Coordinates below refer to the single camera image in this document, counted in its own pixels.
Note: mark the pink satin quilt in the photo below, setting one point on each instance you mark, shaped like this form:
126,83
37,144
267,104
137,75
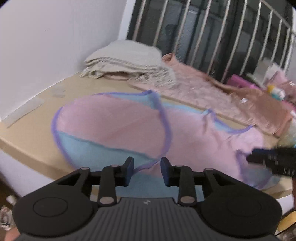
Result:
198,85

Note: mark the metal window grille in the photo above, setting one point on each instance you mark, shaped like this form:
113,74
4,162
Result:
247,37

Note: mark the pink pouch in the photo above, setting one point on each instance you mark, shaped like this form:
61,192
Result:
281,78

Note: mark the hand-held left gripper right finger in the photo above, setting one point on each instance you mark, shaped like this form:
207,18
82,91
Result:
165,171

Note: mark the magenta flat box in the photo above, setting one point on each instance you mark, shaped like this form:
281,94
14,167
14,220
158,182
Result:
238,81

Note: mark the pink and blue garment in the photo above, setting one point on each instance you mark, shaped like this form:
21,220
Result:
120,129

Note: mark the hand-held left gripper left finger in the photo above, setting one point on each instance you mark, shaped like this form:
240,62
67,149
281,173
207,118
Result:
128,171

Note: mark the clear plastic strip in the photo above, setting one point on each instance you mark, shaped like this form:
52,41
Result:
23,111

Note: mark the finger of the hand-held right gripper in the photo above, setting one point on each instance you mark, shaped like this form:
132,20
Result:
263,151
259,158

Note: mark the clear tape piece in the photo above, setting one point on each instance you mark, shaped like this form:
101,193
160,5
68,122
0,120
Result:
59,92

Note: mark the white and yellow plush toy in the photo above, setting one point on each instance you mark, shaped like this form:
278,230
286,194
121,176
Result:
276,92

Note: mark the beige knitted fringed scarf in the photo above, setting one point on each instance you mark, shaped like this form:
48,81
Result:
124,58

